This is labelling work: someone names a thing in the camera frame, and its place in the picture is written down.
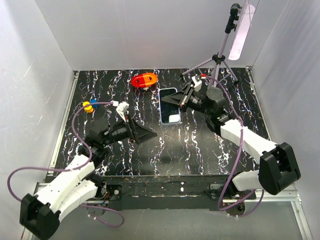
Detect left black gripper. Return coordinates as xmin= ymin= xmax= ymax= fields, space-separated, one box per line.
xmin=102 ymin=114 xmax=157 ymax=146

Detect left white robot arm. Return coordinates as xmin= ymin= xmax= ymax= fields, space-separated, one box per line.
xmin=19 ymin=115 xmax=157 ymax=240

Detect lilac tripod stand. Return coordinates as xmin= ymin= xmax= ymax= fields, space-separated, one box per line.
xmin=181 ymin=3 xmax=242 ymax=84

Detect purple cable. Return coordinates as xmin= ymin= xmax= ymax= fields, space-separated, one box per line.
xmin=204 ymin=75 xmax=265 ymax=218
xmin=6 ymin=101 xmax=125 ymax=228

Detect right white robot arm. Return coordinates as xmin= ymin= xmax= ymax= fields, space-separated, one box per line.
xmin=161 ymin=84 xmax=301 ymax=199

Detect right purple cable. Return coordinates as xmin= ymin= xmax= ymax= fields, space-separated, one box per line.
xmin=204 ymin=75 xmax=265 ymax=218

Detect red orange toy boat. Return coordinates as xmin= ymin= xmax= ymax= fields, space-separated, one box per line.
xmin=131 ymin=72 xmax=158 ymax=91

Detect yellow toy block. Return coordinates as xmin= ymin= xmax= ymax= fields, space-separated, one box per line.
xmin=82 ymin=101 xmax=95 ymax=114

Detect white light bar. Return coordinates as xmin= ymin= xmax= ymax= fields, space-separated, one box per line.
xmin=228 ymin=0 xmax=256 ymax=61

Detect phone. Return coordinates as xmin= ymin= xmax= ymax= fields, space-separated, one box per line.
xmin=158 ymin=87 xmax=181 ymax=125

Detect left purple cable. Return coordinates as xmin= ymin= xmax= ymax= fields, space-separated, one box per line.
xmin=6 ymin=101 xmax=125 ymax=228

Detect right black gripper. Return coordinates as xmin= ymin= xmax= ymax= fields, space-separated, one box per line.
xmin=161 ymin=84 xmax=212 ymax=117

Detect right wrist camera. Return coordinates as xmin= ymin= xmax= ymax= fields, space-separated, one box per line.
xmin=191 ymin=74 xmax=206 ymax=92

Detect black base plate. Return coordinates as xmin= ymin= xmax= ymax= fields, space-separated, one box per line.
xmin=102 ymin=175 xmax=228 ymax=211

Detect aluminium frame rail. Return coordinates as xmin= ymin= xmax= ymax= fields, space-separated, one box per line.
xmin=19 ymin=71 xmax=303 ymax=238

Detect blue toy block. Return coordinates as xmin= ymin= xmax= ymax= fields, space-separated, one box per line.
xmin=89 ymin=98 xmax=99 ymax=109

